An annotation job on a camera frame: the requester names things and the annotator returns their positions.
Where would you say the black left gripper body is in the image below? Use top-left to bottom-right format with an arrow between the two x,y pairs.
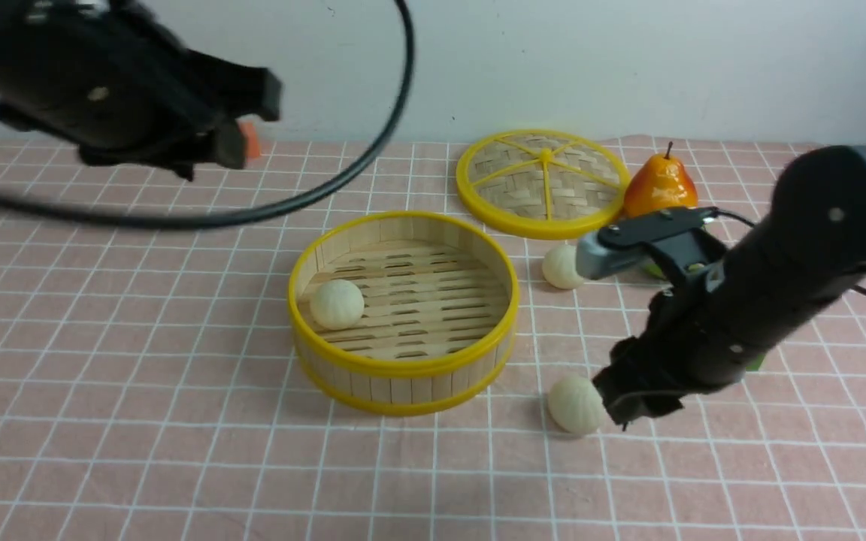
0,1 -> 283,180

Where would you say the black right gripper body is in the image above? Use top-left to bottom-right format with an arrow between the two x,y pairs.
592,261 -> 772,428

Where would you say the white bun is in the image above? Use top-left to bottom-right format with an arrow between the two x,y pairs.
309,280 -> 365,330
547,374 -> 609,436
540,243 -> 586,290

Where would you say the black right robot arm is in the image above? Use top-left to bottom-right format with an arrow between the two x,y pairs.
575,145 -> 866,427

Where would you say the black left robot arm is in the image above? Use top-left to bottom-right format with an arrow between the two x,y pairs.
0,1 -> 282,180

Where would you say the yellow-rimmed woven steamer lid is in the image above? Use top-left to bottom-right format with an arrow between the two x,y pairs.
455,129 -> 630,240

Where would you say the yellow-rimmed bamboo steamer tray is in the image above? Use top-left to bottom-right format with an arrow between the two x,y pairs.
286,211 -> 520,416

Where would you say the green cube block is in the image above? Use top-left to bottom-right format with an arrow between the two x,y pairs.
746,352 -> 767,372

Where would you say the green toy watermelon ball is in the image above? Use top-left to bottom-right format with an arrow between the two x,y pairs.
640,259 -> 667,281

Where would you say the orange cube block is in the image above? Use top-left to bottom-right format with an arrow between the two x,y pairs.
238,121 -> 262,162

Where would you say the orange yellow toy pear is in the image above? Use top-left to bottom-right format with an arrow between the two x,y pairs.
622,141 -> 700,218

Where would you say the pink checkered tablecloth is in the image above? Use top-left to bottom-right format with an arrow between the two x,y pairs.
0,143 -> 866,540

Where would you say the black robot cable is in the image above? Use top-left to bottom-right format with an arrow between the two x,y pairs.
0,0 -> 416,231

